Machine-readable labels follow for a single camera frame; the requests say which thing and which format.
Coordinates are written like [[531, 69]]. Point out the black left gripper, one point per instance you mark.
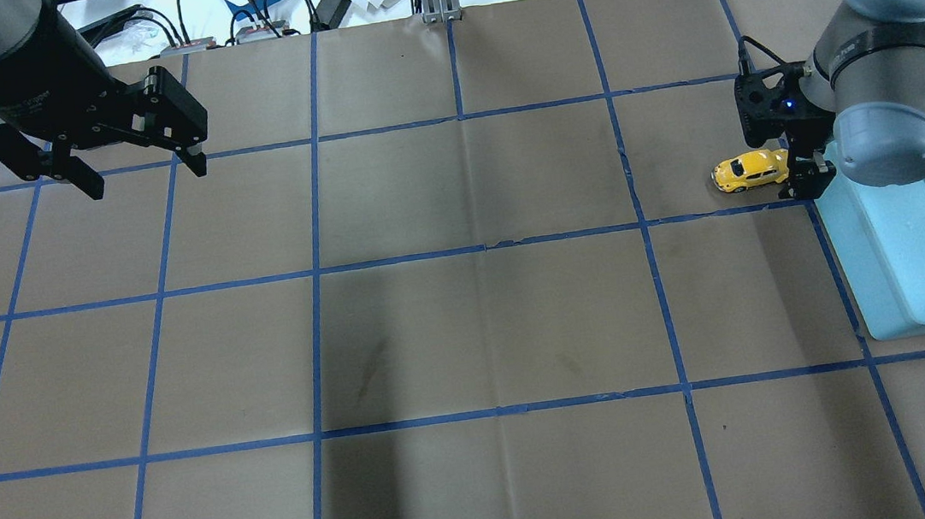
[[42, 87]]

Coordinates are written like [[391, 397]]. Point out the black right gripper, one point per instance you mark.
[[810, 127]]

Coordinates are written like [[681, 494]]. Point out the yellow beetle toy car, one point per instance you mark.
[[754, 169]]

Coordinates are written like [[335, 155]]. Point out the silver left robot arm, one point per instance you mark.
[[57, 98]]

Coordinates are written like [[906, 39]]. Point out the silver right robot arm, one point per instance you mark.
[[856, 107]]

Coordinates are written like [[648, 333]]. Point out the light blue plastic bin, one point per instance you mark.
[[917, 246]]

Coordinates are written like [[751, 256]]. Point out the brown paper table cover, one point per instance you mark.
[[465, 272]]

